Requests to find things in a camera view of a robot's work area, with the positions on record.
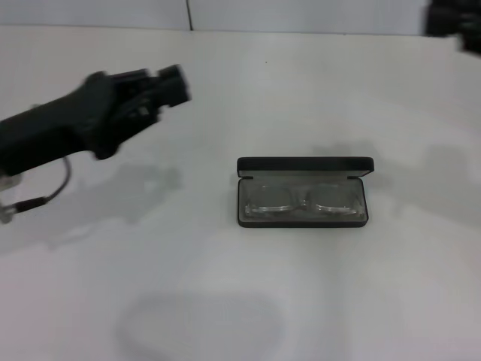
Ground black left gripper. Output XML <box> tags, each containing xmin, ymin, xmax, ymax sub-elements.
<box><xmin>0</xmin><ymin>71</ymin><xmax>127</xmax><ymax>162</ymax></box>

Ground clear white glasses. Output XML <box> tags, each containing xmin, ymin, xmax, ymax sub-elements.
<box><xmin>244</xmin><ymin>183</ymin><xmax>365</xmax><ymax>219</ymax></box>

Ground black glasses case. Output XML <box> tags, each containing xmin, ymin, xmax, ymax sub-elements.
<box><xmin>236</xmin><ymin>156</ymin><xmax>376</xmax><ymax>229</ymax></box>

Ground left gripper cable with plug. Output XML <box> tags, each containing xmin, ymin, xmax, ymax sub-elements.
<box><xmin>0</xmin><ymin>156</ymin><xmax>73</xmax><ymax>226</ymax></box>

